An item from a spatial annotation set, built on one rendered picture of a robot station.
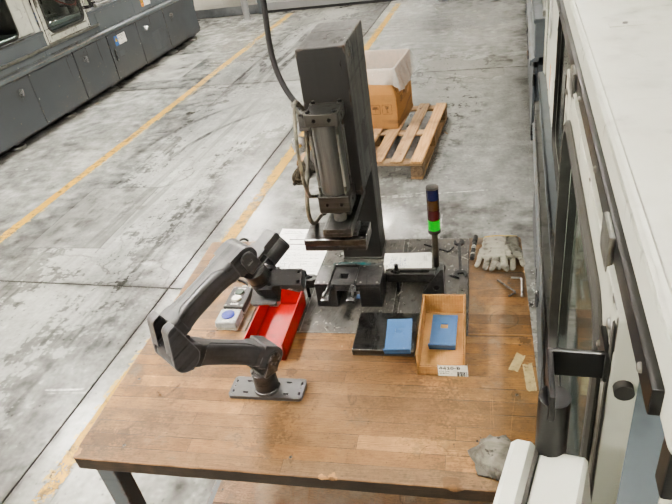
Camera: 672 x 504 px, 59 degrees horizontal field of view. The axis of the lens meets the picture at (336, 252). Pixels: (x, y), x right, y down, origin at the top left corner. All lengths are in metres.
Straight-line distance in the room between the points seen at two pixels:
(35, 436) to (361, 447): 2.07
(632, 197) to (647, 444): 0.77
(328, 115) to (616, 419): 1.03
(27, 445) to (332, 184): 2.11
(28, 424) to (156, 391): 1.64
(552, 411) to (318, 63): 1.14
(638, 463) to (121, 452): 1.16
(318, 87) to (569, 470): 1.17
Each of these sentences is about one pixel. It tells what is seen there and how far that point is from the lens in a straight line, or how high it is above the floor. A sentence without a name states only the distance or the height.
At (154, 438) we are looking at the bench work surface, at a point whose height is 0.90.
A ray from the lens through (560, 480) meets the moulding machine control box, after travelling 0.70.
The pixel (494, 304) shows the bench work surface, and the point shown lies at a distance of 1.80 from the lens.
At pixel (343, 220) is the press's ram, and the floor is 1.18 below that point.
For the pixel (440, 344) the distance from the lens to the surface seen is 1.62.
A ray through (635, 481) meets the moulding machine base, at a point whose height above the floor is 0.97.
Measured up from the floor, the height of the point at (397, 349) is 0.95.
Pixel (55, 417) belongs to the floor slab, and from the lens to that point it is 3.27.
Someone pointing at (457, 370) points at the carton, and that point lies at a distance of 1.57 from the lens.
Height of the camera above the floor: 2.02
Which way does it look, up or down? 33 degrees down
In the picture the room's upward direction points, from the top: 9 degrees counter-clockwise
